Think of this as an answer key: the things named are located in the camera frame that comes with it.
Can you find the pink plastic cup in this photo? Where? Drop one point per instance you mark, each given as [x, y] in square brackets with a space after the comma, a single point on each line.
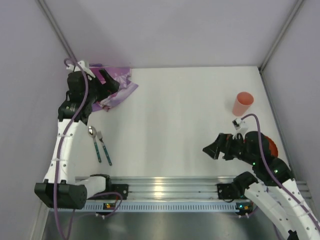
[242, 103]

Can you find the spoon with teal handle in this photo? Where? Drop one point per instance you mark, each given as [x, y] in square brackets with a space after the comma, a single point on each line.
[93, 133]

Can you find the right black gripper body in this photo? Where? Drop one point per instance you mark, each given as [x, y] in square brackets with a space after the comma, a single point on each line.
[222, 145]

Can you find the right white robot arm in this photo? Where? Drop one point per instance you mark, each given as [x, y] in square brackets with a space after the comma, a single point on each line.
[270, 185]

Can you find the aluminium corner post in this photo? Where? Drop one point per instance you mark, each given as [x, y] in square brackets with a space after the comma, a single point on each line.
[297, 6]
[56, 28]

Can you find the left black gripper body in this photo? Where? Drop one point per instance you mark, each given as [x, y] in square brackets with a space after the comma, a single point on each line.
[102, 85]

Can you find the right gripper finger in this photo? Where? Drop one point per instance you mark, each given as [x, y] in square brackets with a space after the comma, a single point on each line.
[218, 142]
[212, 152]

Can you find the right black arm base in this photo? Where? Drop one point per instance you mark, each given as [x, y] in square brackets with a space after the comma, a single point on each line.
[228, 192]

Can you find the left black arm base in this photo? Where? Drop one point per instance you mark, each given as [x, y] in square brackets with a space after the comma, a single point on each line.
[122, 189]

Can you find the fork with teal handle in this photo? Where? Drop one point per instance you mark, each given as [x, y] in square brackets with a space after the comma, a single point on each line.
[100, 138]

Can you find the left aluminium corner post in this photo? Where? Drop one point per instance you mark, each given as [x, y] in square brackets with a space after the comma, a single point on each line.
[56, 28]

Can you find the right aluminium corner post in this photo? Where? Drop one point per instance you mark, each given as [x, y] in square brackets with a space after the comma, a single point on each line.
[297, 6]

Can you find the purple printed cloth placemat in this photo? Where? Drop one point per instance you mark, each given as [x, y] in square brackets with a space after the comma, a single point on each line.
[119, 74]

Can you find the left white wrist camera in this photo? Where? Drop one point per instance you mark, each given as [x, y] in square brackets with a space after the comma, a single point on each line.
[84, 65]

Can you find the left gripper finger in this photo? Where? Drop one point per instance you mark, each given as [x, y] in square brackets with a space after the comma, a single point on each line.
[108, 88]
[105, 77]

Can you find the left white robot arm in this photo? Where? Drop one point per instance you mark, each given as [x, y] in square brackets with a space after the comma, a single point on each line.
[59, 188]

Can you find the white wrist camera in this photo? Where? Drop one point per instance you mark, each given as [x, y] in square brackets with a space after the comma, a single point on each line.
[84, 65]
[240, 126]

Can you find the perforated cable duct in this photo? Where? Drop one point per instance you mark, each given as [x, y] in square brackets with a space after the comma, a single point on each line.
[167, 207]

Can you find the orange plastic plate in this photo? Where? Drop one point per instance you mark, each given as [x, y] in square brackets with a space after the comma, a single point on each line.
[272, 147]

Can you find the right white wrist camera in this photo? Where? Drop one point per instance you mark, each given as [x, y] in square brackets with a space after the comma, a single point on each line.
[240, 126]

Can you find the aluminium mounting rail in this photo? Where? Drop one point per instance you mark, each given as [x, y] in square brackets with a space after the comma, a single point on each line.
[171, 188]

